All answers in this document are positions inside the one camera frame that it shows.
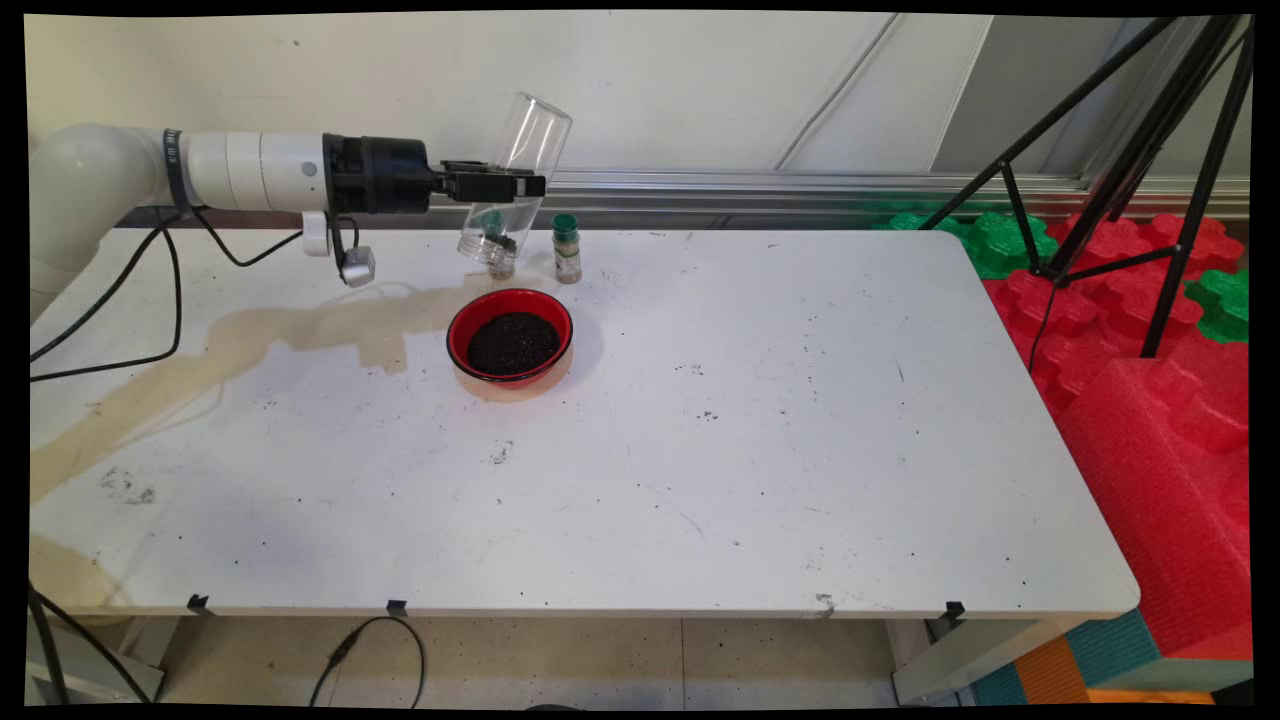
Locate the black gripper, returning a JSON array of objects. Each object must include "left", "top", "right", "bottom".
[{"left": 321, "top": 133, "right": 549, "bottom": 216}]

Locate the clear plastic jar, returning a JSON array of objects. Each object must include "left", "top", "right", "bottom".
[{"left": 457, "top": 92, "right": 575, "bottom": 269}]

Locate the green-capped spice bottle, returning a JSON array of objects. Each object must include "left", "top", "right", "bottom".
[
  {"left": 551, "top": 212, "right": 584, "bottom": 286},
  {"left": 480, "top": 210, "right": 518, "bottom": 281}
]

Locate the red bowl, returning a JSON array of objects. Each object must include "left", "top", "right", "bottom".
[{"left": 446, "top": 288, "right": 575, "bottom": 390}]

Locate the black seeds pile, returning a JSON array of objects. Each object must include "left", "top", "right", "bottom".
[{"left": 465, "top": 312, "right": 563, "bottom": 379}]

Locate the green foam puzzle piece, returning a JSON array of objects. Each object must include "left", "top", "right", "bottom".
[
  {"left": 875, "top": 210, "right": 1059, "bottom": 281},
  {"left": 1185, "top": 268, "right": 1251, "bottom": 345}
]

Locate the white table leg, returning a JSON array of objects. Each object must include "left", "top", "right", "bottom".
[
  {"left": 30, "top": 613, "right": 193, "bottom": 703},
  {"left": 888, "top": 615, "right": 1066, "bottom": 707}
]

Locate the red foam puzzle mat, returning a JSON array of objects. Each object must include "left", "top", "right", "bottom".
[{"left": 983, "top": 212, "right": 1247, "bottom": 421}]

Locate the black stand leg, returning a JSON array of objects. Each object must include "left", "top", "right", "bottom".
[{"left": 28, "top": 590, "right": 71, "bottom": 704}]

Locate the black tripod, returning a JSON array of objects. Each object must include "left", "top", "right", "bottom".
[{"left": 918, "top": 15, "right": 1257, "bottom": 359}]

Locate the orange foam mat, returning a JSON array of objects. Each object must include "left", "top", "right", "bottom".
[{"left": 1013, "top": 635, "right": 1217, "bottom": 707}]

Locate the teal foam mat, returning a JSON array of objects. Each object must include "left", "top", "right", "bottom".
[{"left": 968, "top": 608, "right": 1163, "bottom": 707}]

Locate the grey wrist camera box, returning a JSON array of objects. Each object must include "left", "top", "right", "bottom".
[{"left": 301, "top": 209, "right": 378, "bottom": 290}]

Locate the grey cable strap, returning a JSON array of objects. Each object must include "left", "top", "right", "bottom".
[{"left": 161, "top": 128, "right": 194, "bottom": 212}]

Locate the aluminium wall rail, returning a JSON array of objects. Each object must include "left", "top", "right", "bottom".
[{"left": 115, "top": 163, "right": 1251, "bottom": 231}]

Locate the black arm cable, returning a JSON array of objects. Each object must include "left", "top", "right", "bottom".
[{"left": 30, "top": 205, "right": 363, "bottom": 384}]

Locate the white wall cable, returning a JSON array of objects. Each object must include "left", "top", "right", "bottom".
[{"left": 772, "top": 12, "right": 901, "bottom": 171}]

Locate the black floor cable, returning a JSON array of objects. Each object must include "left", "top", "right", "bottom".
[{"left": 308, "top": 615, "right": 429, "bottom": 709}]

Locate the thin black tripod cable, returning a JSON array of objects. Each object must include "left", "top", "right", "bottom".
[{"left": 1027, "top": 280, "right": 1061, "bottom": 374}]

